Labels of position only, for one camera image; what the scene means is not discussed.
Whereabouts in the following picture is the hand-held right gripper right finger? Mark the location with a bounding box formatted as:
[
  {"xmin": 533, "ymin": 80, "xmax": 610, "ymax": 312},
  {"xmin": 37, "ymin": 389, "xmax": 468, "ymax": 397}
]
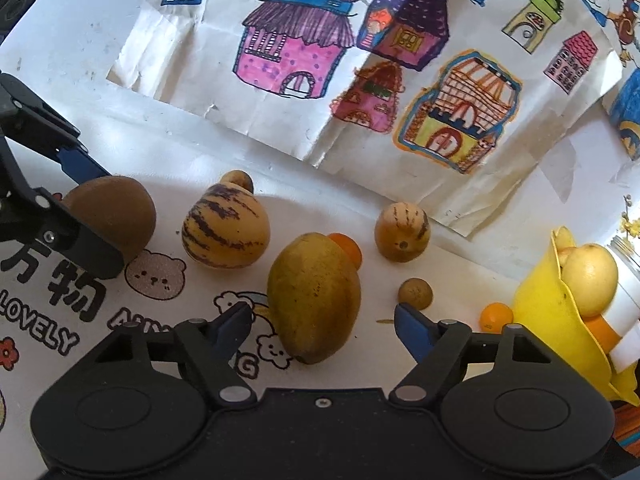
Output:
[{"xmin": 389, "ymin": 302, "xmax": 549, "ymax": 408}]

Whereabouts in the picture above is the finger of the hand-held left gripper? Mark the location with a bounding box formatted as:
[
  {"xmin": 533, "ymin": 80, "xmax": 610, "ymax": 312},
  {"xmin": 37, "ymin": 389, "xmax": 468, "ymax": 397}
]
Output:
[
  {"xmin": 0, "ymin": 135, "xmax": 127, "ymax": 282},
  {"xmin": 0, "ymin": 74, "xmax": 109, "ymax": 184}
]

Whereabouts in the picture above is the small brown longan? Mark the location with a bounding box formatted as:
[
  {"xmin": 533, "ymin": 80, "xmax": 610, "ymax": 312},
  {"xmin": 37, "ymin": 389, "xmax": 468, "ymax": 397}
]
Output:
[{"xmin": 398, "ymin": 278, "xmax": 433, "ymax": 311}]

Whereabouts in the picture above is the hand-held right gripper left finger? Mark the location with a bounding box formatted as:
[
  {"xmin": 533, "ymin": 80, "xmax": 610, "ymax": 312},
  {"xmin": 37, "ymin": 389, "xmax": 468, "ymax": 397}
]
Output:
[{"xmin": 96, "ymin": 304, "xmax": 257, "ymax": 408}]

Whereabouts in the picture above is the large striped pepino melon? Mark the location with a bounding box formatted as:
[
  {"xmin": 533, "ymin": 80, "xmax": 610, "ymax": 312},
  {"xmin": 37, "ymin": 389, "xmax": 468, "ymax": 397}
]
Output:
[{"xmin": 181, "ymin": 183, "xmax": 272, "ymax": 271}]

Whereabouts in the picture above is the brown sapodilla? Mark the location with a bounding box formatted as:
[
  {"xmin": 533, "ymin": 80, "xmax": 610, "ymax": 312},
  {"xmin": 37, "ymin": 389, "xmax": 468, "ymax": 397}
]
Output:
[{"xmin": 62, "ymin": 175, "xmax": 157, "ymax": 263}]

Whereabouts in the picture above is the yellow plastic bowl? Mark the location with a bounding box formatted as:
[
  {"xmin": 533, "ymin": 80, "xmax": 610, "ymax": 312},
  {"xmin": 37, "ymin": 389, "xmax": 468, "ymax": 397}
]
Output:
[{"xmin": 512, "ymin": 226, "xmax": 640, "ymax": 401}]

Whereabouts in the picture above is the yellow-green mango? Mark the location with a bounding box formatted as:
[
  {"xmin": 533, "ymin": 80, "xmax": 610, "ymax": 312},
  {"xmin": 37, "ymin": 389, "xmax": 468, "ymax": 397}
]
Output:
[{"xmin": 266, "ymin": 232, "xmax": 362, "ymax": 365}]

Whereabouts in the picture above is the small orange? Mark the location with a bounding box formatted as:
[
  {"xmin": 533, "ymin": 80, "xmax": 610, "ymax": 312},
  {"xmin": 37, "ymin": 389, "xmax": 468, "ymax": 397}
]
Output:
[{"xmin": 480, "ymin": 301, "xmax": 515, "ymax": 333}]

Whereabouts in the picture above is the round faint-striped pepino melon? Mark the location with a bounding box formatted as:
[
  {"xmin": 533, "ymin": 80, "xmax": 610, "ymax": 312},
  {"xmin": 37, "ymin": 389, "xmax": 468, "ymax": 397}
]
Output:
[{"xmin": 375, "ymin": 201, "xmax": 431, "ymax": 262}]

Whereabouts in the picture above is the houses drawing on paper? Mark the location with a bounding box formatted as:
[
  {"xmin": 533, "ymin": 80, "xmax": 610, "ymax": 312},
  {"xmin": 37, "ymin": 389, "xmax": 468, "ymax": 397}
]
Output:
[{"xmin": 107, "ymin": 0, "xmax": 633, "ymax": 241}]

